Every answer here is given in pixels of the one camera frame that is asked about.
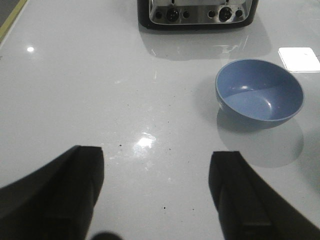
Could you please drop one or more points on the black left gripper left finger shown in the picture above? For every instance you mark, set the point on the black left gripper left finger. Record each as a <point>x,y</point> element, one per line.
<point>55,202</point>

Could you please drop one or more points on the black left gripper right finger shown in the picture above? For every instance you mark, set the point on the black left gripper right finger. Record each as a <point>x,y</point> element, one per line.
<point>248,208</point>

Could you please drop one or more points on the blue plastic bowl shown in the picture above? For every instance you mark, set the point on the blue plastic bowl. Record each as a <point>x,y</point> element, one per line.
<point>257,93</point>

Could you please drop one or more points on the black chrome four-slot toaster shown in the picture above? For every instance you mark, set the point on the black chrome four-slot toaster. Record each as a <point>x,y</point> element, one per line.
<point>174,15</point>

